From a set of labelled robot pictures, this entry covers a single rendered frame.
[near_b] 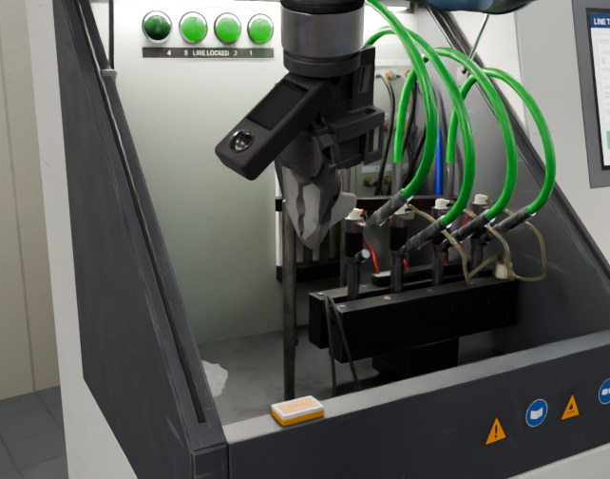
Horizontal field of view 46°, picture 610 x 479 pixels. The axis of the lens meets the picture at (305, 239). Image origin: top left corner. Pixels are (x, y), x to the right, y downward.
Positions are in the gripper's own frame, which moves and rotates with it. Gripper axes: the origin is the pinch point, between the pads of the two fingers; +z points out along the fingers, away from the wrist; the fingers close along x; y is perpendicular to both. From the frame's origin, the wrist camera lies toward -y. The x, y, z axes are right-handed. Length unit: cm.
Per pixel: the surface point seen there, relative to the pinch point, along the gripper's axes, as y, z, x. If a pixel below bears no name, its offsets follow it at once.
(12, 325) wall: 1, 145, 194
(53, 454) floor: -8, 158, 134
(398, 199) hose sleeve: 20.7, 5.9, 6.9
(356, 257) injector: 20.0, 18.8, 13.8
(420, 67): 24.3, -10.7, 8.4
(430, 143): 21.9, -3.0, 3.5
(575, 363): 33.5, 25.8, -15.7
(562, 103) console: 68, 8, 16
